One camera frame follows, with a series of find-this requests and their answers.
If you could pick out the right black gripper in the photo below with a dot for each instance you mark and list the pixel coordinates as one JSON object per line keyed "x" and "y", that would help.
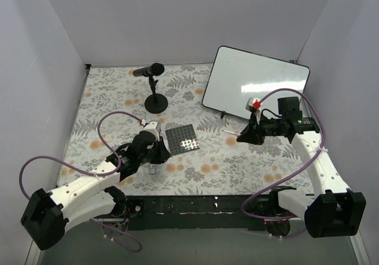
{"x": 256, "y": 130}

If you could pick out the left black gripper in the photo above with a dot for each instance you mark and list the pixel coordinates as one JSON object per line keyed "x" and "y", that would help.
{"x": 157, "y": 152}

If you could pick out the red white marker pen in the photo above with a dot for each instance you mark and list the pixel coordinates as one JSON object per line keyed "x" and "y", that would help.
{"x": 231, "y": 133}

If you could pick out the white whiteboard black frame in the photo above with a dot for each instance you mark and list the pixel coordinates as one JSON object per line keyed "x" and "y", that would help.
{"x": 238, "y": 75}

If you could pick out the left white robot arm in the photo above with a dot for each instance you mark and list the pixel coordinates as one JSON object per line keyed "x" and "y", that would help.
{"x": 50, "y": 214}

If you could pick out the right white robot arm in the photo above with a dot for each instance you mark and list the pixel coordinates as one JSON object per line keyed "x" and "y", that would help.
{"x": 334, "y": 209}

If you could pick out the black perforated plate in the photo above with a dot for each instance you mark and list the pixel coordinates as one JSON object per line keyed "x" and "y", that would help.
{"x": 182, "y": 139}

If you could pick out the black microphone stand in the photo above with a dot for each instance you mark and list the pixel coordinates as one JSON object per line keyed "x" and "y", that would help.
{"x": 155, "y": 103}

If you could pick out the floral table mat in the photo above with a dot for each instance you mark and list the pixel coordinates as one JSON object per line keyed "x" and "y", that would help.
{"x": 113, "y": 101}

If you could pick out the black base bar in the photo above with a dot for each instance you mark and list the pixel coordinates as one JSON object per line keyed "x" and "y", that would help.
{"x": 189, "y": 212}

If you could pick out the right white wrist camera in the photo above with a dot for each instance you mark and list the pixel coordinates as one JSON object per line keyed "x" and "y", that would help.
{"x": 255, "y": 107}

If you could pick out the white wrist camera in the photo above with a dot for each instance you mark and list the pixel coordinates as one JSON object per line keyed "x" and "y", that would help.
{"x": 255, "y": 107}
{"x": 153, "y": 127}

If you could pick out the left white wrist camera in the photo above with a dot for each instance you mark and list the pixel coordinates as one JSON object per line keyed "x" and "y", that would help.
{"x": 153, "y": 127}

